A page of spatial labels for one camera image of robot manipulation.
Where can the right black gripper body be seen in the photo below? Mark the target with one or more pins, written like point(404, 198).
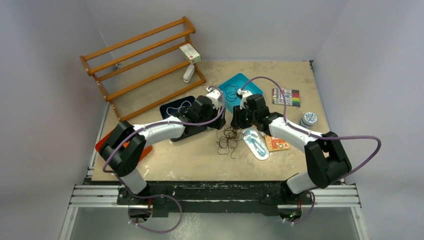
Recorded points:
point(244, 118)

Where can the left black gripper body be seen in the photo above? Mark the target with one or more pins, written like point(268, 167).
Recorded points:
point(211, 115)

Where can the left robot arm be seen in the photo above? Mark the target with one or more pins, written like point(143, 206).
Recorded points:
point(122, 148)

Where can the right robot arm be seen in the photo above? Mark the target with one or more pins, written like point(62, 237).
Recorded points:
point(325, 156)

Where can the toothbrush blister pack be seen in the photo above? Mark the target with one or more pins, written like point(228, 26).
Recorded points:
point(255, 143)

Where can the dark blue square tray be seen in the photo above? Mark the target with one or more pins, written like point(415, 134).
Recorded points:
point(175, 107)

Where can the teal square tray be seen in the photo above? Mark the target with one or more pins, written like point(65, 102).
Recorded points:
point(229, 91)

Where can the orange small notebook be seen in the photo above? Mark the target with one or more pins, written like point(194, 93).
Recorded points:
point(274, 144)

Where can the marker pen set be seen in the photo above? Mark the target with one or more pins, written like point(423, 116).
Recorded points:
point(291, 97)

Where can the blue white tape roll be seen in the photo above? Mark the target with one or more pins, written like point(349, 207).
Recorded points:
point(308, 120)

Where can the white cardboard box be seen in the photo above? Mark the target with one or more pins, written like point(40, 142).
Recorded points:
point(191, 54)

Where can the orange square tray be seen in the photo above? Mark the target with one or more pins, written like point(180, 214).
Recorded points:
point(145, 150)

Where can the wooden shelf rack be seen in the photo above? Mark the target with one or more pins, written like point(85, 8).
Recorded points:
point(144, 71)

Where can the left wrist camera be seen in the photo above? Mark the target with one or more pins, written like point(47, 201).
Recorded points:
point(215, 96)

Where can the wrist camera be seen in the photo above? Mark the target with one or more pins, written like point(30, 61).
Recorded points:
point(243, 95)
point(215, 96)

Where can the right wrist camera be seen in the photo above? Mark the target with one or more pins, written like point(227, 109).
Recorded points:
point(243, 95)

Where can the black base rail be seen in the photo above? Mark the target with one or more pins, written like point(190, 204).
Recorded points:
point(266, 197)

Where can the aluminium frame rails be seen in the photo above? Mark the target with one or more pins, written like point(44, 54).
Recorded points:
point(212, 155)

